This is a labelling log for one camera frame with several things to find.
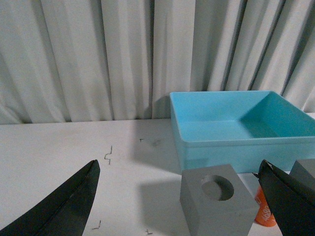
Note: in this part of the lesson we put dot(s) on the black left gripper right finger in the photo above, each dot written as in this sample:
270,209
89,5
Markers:
290,201

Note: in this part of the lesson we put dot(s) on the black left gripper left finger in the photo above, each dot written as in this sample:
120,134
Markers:
65,211

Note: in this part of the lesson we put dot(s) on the gray cube with square hole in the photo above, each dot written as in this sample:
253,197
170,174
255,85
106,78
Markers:
304,171

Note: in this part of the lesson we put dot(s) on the gray cube with round hole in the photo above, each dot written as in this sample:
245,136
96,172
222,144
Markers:
215,202

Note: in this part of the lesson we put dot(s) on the light blue plastic box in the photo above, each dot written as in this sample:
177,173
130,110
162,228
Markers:
239,128

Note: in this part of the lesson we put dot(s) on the orange cylinder with white print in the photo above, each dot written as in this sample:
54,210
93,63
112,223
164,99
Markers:
264,216

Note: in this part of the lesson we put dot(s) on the white pleated curtain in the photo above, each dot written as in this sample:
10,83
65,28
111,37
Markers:
95,60

